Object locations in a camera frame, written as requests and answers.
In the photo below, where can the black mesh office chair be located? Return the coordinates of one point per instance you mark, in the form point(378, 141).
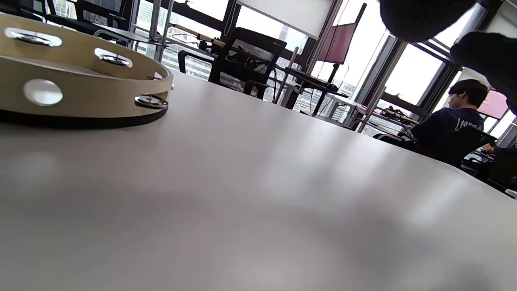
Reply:
point(250, 48)

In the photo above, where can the pink monitor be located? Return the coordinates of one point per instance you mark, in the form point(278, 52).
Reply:
point(492, 105)

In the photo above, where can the white roller blind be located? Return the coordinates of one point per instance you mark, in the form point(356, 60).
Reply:
point(291, 16)

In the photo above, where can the cream wooden tambourine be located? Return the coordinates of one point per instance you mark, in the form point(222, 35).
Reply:
point(93, 93)

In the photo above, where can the person's left hand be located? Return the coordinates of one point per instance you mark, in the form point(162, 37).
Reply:
point(484, 60)

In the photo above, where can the black desk with white legs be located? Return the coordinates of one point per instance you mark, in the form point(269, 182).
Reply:
point(311, 83)

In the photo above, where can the red monitor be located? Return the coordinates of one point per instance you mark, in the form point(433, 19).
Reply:
point(337, 42)

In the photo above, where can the black computer mouse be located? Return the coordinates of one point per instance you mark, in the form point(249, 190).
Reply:
point(332, 87)

